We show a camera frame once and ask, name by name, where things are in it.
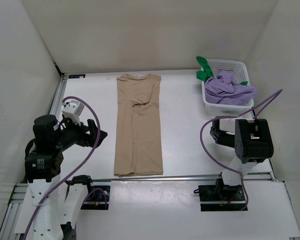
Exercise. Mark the aluminium frame rail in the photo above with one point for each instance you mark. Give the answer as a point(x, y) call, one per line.
point(11, 227)

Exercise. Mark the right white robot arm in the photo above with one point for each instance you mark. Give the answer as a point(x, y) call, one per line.
point(251, 141)

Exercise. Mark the purple t shirt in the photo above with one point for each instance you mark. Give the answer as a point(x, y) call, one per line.
point(224, 89)

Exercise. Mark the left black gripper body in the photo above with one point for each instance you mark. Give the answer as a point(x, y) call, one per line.
point(91, 132)

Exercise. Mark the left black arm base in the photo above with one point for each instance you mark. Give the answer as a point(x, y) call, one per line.
point(98, 198)

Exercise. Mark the green t shirt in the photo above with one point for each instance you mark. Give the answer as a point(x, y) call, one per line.
point(206, 72)

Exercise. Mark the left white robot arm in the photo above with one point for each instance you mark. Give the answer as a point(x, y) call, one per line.
point(57, 201)

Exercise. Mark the front aluminium table rail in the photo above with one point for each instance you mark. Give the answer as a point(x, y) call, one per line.
point(250, 177)

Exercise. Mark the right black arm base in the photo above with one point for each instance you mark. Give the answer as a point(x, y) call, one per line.
point(225, 200)

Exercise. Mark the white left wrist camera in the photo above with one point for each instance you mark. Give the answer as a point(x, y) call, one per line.
point(72, 110)

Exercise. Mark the white plastic basket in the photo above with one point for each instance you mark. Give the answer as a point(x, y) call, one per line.
point(236, 68)

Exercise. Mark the beige t shirt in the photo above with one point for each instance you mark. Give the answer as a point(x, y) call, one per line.
point(138, 146)

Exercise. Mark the blue label sticker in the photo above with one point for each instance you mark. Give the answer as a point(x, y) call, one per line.
point(76, 76)

